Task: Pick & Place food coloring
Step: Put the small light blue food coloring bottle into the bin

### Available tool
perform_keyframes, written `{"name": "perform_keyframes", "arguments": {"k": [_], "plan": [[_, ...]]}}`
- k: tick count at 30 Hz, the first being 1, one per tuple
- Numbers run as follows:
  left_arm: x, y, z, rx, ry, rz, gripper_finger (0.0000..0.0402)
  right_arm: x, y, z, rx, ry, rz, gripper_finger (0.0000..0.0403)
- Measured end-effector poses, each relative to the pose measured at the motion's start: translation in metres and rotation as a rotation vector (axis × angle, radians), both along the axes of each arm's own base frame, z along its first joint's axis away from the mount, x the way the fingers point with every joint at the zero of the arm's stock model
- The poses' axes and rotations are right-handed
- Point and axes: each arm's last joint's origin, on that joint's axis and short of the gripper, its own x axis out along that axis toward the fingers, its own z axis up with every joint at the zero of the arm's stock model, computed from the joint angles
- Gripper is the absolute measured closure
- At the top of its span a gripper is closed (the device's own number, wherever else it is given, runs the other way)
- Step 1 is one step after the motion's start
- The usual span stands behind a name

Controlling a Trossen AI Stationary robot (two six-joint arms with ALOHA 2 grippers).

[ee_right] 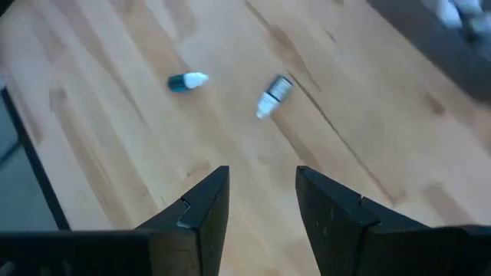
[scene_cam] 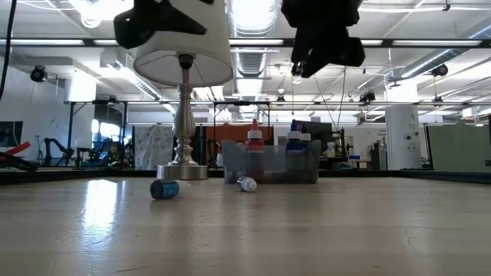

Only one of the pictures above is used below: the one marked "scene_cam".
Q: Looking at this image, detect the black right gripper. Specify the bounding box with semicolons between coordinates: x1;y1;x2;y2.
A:
290;26;366;66

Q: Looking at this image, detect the silver lamp with white shade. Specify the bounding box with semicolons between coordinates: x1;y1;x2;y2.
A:
133;0;235;181

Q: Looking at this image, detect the large red food coloring bottle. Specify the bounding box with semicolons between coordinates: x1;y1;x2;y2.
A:
244;118;266;182

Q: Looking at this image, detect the translucent grey plastic bin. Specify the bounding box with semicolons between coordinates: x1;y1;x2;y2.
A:
221;139;323;185

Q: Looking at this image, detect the black background monitor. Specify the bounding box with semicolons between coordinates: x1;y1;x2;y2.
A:
302;120;334;143

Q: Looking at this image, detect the white round column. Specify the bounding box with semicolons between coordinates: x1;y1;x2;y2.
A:
384;104;423;171

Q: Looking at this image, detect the white patterned sheet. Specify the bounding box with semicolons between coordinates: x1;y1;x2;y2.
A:
133;125;176;171

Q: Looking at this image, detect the black background cabinet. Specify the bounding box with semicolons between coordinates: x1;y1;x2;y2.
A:
191;124;204;166

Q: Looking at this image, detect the orange partition panel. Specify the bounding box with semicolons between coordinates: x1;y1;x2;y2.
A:
204;124;274;148

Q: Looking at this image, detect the small blue cap bottle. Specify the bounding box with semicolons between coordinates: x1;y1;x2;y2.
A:
236;175;259;193

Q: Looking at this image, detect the small blue dropper bottle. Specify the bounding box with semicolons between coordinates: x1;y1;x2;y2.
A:
148;179;192;201

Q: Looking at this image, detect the green partition panel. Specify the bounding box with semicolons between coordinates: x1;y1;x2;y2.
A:
424;123;491;173

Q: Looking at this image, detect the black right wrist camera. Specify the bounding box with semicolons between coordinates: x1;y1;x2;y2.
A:
290;57;320;80

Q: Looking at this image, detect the silver ventilation duct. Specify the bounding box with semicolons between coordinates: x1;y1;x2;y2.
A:
226;0;281;77

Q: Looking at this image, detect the black metal rack frame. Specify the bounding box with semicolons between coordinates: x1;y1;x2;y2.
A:
212;100;272;146

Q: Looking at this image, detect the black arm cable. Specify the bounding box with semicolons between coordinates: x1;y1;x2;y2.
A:
0;0;18;101

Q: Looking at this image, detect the black aluminium table frame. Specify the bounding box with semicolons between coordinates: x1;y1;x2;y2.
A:
0;166;491;186

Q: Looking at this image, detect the black wall monitor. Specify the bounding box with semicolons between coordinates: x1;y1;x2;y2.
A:
0;120;25;149

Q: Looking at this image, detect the red strap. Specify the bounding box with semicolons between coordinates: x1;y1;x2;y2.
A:
0;140;31;162

